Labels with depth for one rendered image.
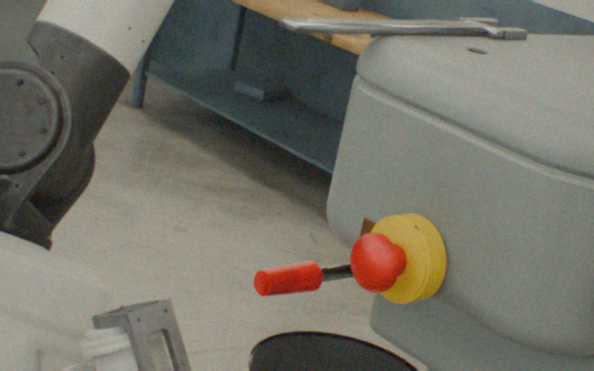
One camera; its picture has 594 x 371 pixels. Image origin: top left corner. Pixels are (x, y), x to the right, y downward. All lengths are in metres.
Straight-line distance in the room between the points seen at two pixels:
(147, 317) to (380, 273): 0.16
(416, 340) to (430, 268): 0.18
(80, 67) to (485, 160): 0.35
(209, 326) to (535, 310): 4.09
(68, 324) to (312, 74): 6.52
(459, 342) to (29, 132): 0.36
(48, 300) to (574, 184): 0.41
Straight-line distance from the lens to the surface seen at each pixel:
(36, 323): 0.97
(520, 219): 0.82
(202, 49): 8.28
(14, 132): 0.97
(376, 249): 0.84
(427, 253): 0.85
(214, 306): 5.06
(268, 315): 5.07
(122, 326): 0.89
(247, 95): 7.32
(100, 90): 1.03
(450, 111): 0.85
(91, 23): 1.03
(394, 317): 1.04
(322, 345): 3.50
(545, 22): 6.34
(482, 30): 1.01
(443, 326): 1.00
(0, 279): 0.95
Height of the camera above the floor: 2.06
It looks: 18 degrees down
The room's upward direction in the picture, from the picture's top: 12 degrees clockwise
